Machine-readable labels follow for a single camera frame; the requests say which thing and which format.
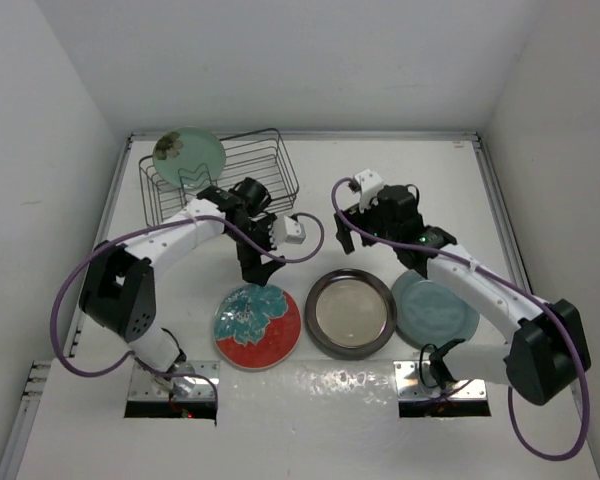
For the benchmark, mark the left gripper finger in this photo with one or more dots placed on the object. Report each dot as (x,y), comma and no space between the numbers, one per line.
(250,264)
(269,267)

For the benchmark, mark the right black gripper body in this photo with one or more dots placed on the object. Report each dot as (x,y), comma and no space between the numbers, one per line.
(371,220)

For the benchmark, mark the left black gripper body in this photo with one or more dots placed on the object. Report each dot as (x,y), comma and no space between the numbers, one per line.
(259,231)

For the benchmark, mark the mint green flower plate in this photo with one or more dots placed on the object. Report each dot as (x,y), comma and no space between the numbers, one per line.
(188,156)

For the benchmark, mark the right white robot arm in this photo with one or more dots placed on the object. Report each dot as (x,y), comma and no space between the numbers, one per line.
(545,347)

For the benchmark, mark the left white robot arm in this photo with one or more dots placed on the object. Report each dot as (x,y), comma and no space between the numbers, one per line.
(118,292)

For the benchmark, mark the red and teal floral plate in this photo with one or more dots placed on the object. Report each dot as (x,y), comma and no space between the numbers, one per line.
(256,328)

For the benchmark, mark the brown rimmed cream plate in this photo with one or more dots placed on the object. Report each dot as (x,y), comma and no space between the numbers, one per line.
(350,314)

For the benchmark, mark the light blue ceramic plate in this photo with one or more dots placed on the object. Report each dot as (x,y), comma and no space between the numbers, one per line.
(428,313)

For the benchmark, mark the wire dish rack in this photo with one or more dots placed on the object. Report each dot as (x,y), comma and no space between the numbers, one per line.
(260,155)

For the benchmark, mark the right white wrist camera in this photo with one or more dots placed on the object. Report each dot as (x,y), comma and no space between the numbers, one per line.
(366,184)

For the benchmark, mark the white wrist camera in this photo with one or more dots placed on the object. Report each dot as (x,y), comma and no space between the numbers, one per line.
(287,230)
(366,184)

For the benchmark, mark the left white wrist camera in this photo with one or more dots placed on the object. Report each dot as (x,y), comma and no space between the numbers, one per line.
(287,230)

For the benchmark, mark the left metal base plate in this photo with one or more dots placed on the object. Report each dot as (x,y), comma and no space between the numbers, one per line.
(198,386)

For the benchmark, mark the metal base plate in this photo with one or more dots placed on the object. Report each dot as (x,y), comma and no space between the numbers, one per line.
(410,388)
(198,386)

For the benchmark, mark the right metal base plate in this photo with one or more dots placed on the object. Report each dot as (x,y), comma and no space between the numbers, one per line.
(410,388)

